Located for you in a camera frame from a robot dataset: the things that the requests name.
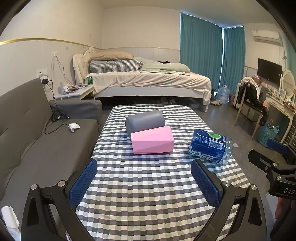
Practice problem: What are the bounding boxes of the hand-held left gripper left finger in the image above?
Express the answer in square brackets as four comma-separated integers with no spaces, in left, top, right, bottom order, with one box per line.
[21,159,98,241]

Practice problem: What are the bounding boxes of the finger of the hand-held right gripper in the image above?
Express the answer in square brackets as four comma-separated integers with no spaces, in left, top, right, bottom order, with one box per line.
[266,138,296,164]
[248,149,284,179]

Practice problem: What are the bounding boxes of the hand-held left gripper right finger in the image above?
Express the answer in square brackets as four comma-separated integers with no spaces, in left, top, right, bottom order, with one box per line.
[191,159,274,241]

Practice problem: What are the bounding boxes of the blue cut bottle cup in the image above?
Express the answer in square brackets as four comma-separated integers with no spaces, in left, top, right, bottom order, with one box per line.
[188,128,233,165]

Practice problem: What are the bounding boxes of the person's right hand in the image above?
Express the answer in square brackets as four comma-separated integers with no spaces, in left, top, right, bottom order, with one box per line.
[275,198,289,219]

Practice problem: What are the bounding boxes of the teal laundry basket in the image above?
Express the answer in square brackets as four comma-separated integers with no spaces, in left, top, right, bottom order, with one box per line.
[257,120,280,146]

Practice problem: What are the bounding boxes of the white dresser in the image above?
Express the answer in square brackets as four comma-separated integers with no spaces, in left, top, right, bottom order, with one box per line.
[265,92,296,142]

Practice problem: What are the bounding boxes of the chair with clothes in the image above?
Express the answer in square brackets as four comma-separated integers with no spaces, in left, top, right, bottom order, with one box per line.
[234,76,269,140]

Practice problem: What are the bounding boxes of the checked tablecloth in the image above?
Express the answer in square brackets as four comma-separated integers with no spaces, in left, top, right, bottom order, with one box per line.
[66,104,252,241]

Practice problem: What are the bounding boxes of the oval white mirror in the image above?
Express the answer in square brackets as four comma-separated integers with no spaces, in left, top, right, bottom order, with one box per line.
[281,70,296,98]

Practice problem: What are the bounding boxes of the grey sofa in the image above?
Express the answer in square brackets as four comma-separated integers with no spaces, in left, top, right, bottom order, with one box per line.
[0,77,103,232]

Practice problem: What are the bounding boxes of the pink foam block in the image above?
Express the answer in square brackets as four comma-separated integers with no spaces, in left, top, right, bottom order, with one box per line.
[131,126,174,155]

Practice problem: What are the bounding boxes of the large water jug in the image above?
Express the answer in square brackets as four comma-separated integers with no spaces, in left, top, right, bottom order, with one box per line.
[218,84,230,104]

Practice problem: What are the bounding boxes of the black television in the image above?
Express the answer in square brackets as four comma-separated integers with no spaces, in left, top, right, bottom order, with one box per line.
[257,58,283,85]

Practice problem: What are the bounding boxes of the grey foam cylinder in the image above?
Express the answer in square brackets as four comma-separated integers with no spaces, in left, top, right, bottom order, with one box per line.
[125,109,165,138]

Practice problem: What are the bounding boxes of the white nightstand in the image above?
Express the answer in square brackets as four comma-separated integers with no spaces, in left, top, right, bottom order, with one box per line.
[54,84,96,101]

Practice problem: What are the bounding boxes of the shoes under bed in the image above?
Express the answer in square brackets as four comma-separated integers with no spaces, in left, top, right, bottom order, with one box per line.
[155,97,177,105]

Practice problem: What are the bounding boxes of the narrow teal curtain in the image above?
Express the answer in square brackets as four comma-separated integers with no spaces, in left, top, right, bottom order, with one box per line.
[223,26,246,93]

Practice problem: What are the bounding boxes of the white air conditioner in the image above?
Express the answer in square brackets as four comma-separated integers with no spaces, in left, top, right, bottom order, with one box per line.
[252,29,282,45]

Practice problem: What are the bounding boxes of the white bed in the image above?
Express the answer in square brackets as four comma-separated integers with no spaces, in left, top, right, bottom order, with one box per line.
[73,46,212,113]

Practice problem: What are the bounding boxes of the wide teal curtain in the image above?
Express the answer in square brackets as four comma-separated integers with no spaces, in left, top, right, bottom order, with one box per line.
[180,12,224,90]

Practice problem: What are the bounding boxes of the checked folded blanket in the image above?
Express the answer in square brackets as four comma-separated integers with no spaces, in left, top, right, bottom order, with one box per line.
[89,58,144,73]

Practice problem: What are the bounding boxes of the pale green duvet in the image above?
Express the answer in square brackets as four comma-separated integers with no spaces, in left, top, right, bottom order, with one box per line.
[133,57,191,75]

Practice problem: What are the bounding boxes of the beige pillow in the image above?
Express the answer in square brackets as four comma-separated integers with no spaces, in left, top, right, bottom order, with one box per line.
[89,50,134,61]

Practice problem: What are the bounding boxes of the black charger cable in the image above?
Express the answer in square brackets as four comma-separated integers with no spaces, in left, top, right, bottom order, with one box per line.
[42,78,70,135]

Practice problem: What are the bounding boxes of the white wall cable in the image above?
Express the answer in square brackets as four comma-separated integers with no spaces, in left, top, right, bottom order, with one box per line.
[51,52,71,87]

